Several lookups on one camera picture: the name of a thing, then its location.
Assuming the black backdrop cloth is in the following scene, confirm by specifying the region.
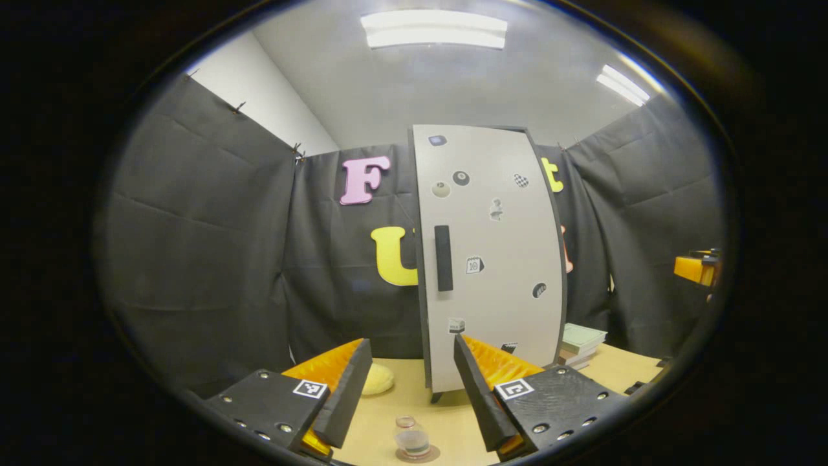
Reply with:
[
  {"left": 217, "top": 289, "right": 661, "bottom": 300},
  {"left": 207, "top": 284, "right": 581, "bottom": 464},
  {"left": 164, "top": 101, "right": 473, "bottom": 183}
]
[{"left": 97, "top": 68, "right": 725, "bottom": 397}]

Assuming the yellow sponge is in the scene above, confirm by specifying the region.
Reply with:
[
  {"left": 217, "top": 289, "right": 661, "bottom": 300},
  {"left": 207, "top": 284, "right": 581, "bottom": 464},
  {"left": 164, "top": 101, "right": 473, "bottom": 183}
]
[{"left": 361, "top": 362, "right": 395, "bottom": 395}]

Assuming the narrow ceiling light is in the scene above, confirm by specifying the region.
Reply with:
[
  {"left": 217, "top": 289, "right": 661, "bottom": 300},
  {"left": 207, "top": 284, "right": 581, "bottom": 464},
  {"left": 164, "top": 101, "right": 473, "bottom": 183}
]
[{"left": 595, "top": 63, "right": 651, "bottom": 107}]

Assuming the grey cabinet door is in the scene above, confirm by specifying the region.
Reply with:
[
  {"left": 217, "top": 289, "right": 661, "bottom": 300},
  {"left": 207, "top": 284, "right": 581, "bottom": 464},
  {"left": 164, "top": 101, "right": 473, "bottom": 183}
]
[{"left": 412, "top": 124, "right": 565, "bottom": 394}]

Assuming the clear plastic bottle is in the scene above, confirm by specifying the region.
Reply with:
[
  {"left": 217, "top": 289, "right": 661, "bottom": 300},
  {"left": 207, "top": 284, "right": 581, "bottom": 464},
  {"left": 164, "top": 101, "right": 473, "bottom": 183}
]
[{"left": 393, "top": 416, "right": 431, "bottom": 459}]

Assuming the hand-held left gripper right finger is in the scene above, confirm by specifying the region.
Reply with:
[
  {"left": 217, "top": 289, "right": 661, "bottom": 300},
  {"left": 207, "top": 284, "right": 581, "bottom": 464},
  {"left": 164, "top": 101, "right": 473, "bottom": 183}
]
[{"left": 453, "top": 334, "right": 629, "bottom": 461}]

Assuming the large ceiling light panel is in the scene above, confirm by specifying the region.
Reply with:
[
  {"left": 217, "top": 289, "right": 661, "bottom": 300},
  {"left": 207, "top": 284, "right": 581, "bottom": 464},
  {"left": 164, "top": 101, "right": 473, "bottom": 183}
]
[{"left": 360, "top": 10, "right": 508, "bottom": 50}]

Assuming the black door handle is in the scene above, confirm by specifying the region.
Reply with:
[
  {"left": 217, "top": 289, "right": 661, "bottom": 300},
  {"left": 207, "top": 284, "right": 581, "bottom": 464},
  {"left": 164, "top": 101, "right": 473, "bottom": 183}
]
[{"left": 434, "top": 225, "right": 454, "bottom": 293}]

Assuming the green book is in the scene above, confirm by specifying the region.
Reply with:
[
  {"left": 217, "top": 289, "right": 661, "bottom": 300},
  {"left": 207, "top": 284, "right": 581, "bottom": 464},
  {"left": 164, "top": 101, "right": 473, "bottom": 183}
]
[{"left": 561, "top": 322, "right": 609, "bottom": 355}]

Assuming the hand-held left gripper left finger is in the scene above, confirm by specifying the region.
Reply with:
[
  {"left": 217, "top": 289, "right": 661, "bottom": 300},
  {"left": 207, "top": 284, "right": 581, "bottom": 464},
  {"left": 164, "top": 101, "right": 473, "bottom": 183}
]
[{"left": 204, "top": 338, "right": 374, "bottom": 461}]

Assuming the brown round coaster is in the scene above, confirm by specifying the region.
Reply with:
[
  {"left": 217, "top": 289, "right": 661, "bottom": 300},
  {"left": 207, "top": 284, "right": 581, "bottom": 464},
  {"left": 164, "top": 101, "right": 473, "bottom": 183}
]
[{"left": 395, "top": 444, "right": 441, "bottom": 463}]

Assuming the grey cabinet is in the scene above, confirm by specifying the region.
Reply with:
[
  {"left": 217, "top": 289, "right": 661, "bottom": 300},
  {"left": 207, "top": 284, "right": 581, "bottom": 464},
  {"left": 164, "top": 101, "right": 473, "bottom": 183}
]
[{"left": 408, "top": 124, "right": 570, "bottom": 405}]

